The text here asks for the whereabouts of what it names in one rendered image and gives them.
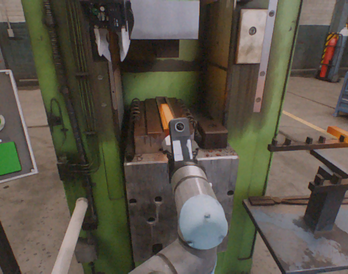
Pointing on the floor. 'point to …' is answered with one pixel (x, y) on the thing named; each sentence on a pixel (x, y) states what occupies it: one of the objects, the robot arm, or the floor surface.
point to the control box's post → (2, 245)
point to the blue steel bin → (347, 95)
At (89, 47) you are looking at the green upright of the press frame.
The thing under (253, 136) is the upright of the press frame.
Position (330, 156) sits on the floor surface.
